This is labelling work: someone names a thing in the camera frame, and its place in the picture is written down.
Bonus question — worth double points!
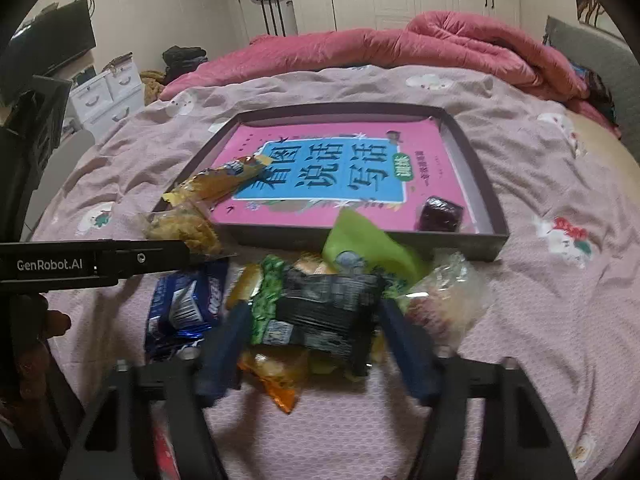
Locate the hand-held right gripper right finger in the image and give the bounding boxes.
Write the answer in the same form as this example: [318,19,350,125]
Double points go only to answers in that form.
[377,297,583,480]

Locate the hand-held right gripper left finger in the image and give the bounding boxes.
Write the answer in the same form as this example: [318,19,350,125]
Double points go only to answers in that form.
[60,302,251,480]

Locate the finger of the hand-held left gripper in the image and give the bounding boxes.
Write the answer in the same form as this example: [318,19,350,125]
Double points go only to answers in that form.
[96,239,239,282]

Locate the clear packet of yellow crisps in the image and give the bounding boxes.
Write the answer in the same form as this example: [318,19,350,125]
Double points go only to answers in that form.
[140,200,236,261]

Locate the blue cookie packet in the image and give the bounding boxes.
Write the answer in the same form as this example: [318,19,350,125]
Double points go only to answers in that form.
[144,259,231,361]

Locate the clear pastry packet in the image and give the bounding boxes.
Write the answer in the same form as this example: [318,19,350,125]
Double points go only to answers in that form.
[395,250,496,356]

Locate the black and green snack packet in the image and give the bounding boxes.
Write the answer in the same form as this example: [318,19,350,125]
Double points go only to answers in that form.
[250,255,388,378]

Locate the yellow snack bar packet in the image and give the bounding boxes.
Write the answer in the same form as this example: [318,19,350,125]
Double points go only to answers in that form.
[162,154,281,208]

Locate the dark grey shallow box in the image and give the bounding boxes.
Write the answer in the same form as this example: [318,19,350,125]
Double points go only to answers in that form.
[150,102,511,263]

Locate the person's left hand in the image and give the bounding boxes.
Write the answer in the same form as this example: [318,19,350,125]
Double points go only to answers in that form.
[15,292,73,421]

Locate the orange biscuit packet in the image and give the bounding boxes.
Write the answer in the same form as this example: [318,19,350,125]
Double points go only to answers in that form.
[237,347,311,415]

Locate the small yellow snack packet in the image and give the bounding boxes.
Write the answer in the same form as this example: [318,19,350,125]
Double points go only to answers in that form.
[225,264,263,313]

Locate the dark red wrapped candy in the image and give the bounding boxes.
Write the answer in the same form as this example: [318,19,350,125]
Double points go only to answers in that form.
[417,196,466,233]

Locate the pink printed bed sheet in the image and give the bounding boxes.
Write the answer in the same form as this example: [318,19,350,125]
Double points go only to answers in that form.
[30,62,640,480]

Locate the white drawer unit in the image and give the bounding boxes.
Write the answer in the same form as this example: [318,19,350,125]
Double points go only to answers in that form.
[67,52,146,138]

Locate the yellow-brown knitted blanket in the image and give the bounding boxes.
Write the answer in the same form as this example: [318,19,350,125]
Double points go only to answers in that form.
[139,70,166,106]

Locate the pink book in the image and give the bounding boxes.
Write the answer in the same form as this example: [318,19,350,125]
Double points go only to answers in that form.
[209,121,478,235]

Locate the pile of dark clothes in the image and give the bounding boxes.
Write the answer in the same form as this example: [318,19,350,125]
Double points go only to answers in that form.
[162,46,208,83]

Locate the black television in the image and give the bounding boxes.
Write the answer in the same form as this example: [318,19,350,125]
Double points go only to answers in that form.
[0,0,97,103]

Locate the pink quilt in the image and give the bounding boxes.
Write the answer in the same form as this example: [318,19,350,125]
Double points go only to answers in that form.
[160,10,623,138]

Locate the dark striped clothes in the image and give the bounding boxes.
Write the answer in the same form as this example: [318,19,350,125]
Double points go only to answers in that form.
[570,60,617,117]

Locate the grey padded headboard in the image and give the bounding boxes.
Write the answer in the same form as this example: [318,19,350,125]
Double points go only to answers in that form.
[542,15,640,136]

